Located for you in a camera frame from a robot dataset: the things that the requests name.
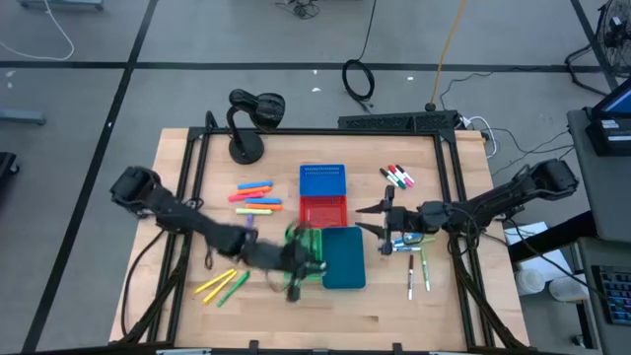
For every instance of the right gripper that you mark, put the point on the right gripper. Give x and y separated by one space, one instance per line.
406 219

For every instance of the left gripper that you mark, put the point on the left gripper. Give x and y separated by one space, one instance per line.
295 261

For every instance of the blue thin marker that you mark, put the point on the blue thin marker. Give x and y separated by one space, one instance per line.
409 237
406 249

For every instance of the orange highlighter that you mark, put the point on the orange highlighter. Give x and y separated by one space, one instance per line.
256 190
268 207

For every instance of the brown thin marker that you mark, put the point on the brown thin marker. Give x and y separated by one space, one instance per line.
411 276

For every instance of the light green highlighter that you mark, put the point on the light green highlighter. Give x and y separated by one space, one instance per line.
256 212

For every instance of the blue highlighter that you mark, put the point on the blue highlighter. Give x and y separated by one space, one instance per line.
256 185
266 201

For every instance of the purple highlighter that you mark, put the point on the purple highlighter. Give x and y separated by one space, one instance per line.
250 220

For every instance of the pink highlighter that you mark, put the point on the pink highlighter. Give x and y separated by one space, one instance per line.
246 196

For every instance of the yellow highlighter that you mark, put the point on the yellow highlighter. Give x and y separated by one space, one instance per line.
215 281
220 287

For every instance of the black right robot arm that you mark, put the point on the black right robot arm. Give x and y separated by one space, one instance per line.
493 202

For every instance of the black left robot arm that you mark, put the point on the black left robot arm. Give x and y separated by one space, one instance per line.
197 224

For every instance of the green slotted plastic basket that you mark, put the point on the green slotted plastic basket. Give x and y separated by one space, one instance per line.
315 246

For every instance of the teal plastic bin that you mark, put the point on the teal plastic bin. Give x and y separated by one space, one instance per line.
343 258

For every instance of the red slotted plastic basket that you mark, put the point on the red slotted plastic basket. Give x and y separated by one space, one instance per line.
323 212

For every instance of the blue slotted plastic basket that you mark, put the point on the blue slotted plastic basket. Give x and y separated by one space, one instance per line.
323 180

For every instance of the black table clamp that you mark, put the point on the black table clamp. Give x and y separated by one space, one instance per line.
397 347
254 345

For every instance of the black gooseneck desk lamp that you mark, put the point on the black gooseneck desk lamp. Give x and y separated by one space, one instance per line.
245 148

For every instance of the silver aluminium bar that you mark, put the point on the silver aluminium bar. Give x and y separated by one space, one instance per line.
182 352
448 353

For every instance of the white paper roll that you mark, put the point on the white paper roll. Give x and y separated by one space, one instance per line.
567 288
530 282

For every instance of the grey desk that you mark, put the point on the grey desk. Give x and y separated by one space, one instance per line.
611 207
611 251

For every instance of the black labelled box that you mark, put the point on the black labelled box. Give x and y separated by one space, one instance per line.
604 145

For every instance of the black keyboard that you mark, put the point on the black keyboard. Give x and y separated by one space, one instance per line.
618 296

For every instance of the black monitor with blue screen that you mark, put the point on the black monitor with blue screen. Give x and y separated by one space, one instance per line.
621 102

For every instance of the black floor fan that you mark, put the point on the black floor fan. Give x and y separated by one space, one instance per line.
616 29

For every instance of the grey metal floor bar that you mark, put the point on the grey metal floor bar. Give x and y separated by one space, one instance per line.
59 4
22 117

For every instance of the black aluminium table frame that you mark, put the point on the black aluminium table frame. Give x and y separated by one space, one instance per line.
320 131

